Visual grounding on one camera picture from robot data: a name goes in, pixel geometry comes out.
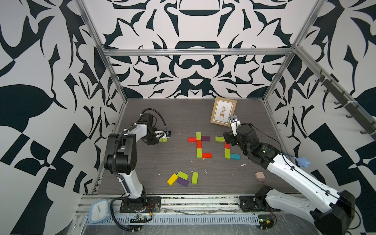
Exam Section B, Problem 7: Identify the purple block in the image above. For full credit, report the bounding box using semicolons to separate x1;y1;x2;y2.
177;177;189;187
201;136;211;142

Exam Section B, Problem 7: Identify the lime block bottom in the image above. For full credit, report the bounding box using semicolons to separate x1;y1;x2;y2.
197;148;203;159

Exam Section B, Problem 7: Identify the yellow block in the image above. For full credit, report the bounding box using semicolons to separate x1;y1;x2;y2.
167;173;178;186

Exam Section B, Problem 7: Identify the lime block pair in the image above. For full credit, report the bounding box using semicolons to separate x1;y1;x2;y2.
177;171;189;180

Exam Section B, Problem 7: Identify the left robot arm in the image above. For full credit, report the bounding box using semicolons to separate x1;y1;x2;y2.
103;108;171;211

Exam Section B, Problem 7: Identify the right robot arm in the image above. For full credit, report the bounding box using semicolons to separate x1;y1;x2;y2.
223;121;357;235

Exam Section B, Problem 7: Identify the pink beige small box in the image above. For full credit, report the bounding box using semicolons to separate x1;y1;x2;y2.
255;172;266;182

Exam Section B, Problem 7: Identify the green circuit board left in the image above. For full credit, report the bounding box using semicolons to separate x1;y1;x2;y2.
129;213;153;223

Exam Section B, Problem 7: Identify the white blue alarm clock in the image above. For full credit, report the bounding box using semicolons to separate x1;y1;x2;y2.
88;199;111;224

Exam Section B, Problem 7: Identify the circuit board right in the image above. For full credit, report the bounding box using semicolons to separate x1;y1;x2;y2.
257;213;277;231

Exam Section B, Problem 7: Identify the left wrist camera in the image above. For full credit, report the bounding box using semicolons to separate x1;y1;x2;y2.
155;130;171;139

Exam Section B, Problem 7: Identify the wooden picture frame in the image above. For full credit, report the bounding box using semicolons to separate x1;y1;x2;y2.
210;97;237;126

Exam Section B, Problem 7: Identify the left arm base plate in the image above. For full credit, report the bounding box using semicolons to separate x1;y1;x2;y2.
120;196;162;213

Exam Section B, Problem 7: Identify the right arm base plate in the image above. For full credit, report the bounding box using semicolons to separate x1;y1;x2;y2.
239;195;281;212

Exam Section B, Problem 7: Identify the aluminium front rail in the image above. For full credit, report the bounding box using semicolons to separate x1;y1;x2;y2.
76;194;314;213

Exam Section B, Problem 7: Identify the white cable duct strip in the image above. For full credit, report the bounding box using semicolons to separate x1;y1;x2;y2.
109;213;260;226

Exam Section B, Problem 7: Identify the wall hook rail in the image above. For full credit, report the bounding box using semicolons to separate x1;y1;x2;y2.
315;70;376;136

